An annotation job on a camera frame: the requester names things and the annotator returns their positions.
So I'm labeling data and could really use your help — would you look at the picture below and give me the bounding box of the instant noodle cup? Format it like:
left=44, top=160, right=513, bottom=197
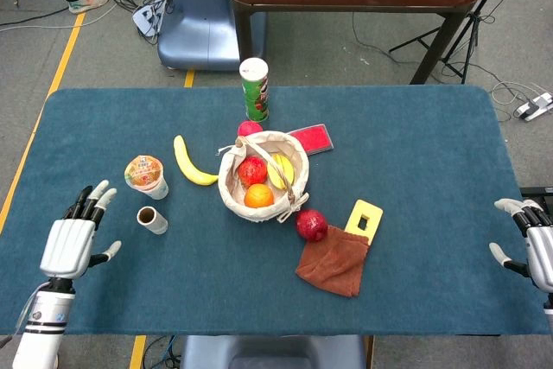
left=124, top=155, right=165, bottom=191

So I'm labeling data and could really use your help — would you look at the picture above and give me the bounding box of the cardboard paper roll core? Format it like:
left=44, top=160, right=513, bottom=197
left=137, top=206, right=169, bottom=236

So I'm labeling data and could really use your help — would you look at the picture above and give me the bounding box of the white paper cup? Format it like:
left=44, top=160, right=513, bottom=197
left=140, top=178, right=170, bottom=200

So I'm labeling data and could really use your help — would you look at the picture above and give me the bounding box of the green chips can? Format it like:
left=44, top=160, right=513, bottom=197
left=238, top=57, right=270, bottom=124

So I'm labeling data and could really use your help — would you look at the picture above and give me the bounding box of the white power strip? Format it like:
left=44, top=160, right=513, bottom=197
left=512, top=92, right=553, bottom=122

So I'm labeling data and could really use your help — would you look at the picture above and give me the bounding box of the red flat pad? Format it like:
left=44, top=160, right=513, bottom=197
left=287, top=124, right=336, bottom=155

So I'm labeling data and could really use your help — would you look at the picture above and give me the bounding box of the black tripod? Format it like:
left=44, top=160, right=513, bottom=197
left=388, top=0, right=519, bottom=85

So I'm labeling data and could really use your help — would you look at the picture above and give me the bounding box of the pink ball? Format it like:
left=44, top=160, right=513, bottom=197
left=237, top=120, right=264, bottom=137

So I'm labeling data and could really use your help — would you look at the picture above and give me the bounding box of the white floor device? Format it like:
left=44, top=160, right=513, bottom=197
left=131, top=4, right=163, bottom=37

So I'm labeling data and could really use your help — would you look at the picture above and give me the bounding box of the yellow block with square hole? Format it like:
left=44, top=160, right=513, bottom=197
left=344, top=199, right=385, bottom=247

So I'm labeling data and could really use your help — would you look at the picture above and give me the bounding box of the wicker basket with cloth lining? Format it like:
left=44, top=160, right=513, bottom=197
left=218, top=130, right=311, bottom=224

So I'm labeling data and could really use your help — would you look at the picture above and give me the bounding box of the orange fruit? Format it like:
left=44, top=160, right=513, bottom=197
left=243, top=183, right=276, bottom=209

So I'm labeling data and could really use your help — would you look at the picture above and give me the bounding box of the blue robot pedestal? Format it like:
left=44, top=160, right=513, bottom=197
left=157, top=0, right=267, bottom=72

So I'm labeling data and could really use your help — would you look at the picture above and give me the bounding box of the dark red apple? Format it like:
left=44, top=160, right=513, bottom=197
left=295, top=208, right=329, bottom=243

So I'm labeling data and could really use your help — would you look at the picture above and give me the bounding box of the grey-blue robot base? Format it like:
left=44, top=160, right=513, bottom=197
left=179, top=334, right=367, bottom=369

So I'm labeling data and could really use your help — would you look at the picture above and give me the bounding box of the brown cloth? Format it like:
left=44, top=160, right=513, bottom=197
left=295, top=225, right=371, bottom=299

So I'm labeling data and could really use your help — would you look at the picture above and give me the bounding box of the banana in basket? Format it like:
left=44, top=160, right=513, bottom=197
left=266, top=153, right=296, bottom=191

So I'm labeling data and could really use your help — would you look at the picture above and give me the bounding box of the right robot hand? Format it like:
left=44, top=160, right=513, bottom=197
left=488, top=198, right=553, bottom=294

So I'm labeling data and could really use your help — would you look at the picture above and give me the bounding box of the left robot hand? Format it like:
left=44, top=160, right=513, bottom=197
left=39, top=179, right=123, bottom=280

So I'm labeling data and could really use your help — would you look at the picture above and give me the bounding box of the bright red round fruit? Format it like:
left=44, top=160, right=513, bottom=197
left=237, top=156, right=269, bottom=188

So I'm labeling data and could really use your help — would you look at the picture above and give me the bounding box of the yellow banana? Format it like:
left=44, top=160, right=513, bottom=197
left=173, top=134, right=219, bottom=187

